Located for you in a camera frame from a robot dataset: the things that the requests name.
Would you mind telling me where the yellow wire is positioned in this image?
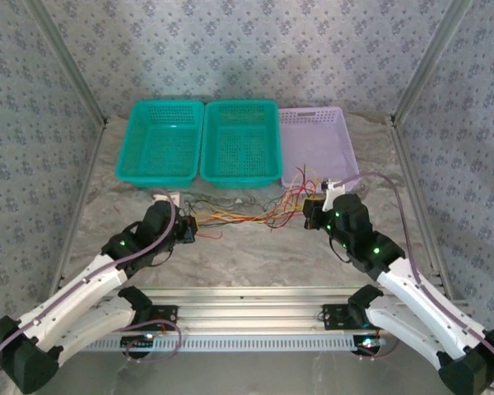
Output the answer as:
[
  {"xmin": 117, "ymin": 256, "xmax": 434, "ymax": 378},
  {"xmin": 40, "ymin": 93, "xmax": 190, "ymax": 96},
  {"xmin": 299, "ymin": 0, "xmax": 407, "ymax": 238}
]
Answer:
[
  {"xmin": 213, "ymin": 176, "xmax": 318, "ymax": 227},
  {"xmin": 195, "ymin": 180, "xmax": 314, "ymax": 228},
  {"xmin": 193, "ymin": 174, "xmax": 320, "ymax": 226}
]

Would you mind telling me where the black wire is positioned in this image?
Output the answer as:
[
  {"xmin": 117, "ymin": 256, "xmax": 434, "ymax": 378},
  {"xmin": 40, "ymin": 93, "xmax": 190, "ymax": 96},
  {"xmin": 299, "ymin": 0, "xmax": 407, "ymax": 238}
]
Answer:
[
  {"xmin": 230, "ymin": 196, "xmax": 310, "ymax": 231},
  {"xmin": 180, "ymin": 197, "xmax": 273, "ymax": 216}
]

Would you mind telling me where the teal plastic basket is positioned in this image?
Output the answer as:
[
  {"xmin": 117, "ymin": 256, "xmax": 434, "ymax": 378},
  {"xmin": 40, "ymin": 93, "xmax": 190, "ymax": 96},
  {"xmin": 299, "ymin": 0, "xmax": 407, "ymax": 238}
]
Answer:
[
  {"xmin": 199, "ymin": 98, "xmax": 284, "ymax": 190},
  {"xmin": 114, "ymin": 100, "xmax": 206, "ymax": 190}
]

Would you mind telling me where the lilac plastic basket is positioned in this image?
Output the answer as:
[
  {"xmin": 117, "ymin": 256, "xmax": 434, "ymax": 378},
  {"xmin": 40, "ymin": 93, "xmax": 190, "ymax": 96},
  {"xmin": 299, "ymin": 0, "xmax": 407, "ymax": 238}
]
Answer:
[{"xmin": 277, "ymin": 105, "xmax": 361, "ymax": 193}]

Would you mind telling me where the empty teal plastic basket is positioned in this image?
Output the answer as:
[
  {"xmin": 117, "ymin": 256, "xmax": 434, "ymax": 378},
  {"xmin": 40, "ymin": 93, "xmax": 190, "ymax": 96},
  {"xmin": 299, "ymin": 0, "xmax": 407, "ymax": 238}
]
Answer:
[{"xmin": 114, "ymin": 100, "xmax": 206, "ymax": 190}]

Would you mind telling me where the black controller board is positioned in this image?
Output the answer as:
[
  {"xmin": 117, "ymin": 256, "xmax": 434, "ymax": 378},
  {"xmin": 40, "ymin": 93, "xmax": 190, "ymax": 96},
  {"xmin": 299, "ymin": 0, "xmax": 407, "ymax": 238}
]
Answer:
[
  {"xmin": 120, "ymin": 335, "xmax": 156, "ymax": 347},
  {"xmin": 355, "ymin": 336, "xmax": 387, "ymax": 356}
]

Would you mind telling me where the right gripper thin black cable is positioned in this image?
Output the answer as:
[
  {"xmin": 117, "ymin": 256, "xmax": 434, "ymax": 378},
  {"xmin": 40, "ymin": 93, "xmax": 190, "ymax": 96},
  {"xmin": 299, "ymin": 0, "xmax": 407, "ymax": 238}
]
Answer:
[{"xmin": 330, "ymin": 236, "xmax": 355, "ymax": 265}]

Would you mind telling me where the gripper thin black cable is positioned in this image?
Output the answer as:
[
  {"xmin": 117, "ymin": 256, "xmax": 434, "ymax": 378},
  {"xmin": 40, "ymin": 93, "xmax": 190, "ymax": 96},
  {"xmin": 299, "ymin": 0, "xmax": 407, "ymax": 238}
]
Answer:
[
  {"xmin": 150, "ymin": 242, "xmax": 176, "ymax": 267},
  {"xmin": 330, "ymin": 236, "xmax": 355, "ymax": 265}
]

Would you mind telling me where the left gripper thin black cable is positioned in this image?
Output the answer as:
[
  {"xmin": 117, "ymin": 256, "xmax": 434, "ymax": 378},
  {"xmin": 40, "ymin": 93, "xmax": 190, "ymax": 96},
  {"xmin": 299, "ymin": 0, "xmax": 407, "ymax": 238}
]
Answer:
[{"xmin": 150, "ymin": 242, "xmax": 176, "ymax": 267}]

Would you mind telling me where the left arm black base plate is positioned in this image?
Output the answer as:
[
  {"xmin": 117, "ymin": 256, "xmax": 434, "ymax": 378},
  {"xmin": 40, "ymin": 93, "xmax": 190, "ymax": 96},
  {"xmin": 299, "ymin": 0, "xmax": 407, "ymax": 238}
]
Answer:
[{"xmin": 147, "ymin": 304, "xmax": 179, "ymax": 331}]

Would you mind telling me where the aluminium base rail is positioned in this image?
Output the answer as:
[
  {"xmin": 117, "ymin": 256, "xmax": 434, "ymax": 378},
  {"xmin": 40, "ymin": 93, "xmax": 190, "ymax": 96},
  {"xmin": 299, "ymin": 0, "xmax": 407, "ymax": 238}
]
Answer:
[{"xmin": 94, "ymin": 286, "xmax": 473, "ymax": 335}]

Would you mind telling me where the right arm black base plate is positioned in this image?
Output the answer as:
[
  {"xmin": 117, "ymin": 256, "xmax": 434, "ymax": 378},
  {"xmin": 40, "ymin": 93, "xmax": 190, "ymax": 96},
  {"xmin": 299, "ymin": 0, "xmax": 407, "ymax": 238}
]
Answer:
[{"xmin": 321, "ymin": 303, "xmax": 355, "ymax": 331}]

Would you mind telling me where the white slotted cable duct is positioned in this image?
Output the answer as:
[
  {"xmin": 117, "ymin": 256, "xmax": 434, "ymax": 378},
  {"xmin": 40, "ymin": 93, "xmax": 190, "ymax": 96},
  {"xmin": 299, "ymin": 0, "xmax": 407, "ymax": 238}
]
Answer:
[{"xmin": 82, "ymin": 333, "xmax": 382, "ymax": 353}]

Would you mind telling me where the aluminium frame post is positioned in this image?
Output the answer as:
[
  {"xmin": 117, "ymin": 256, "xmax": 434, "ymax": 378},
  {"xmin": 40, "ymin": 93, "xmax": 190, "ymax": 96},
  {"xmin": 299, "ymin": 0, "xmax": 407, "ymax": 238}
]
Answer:
[
  {"xmin": 24, "ymin": 0, "xmax": 109, "ymax": 126},
  {"xmin": 389, "ymin": 0, "xmax": 475, "ymax": 124}
]

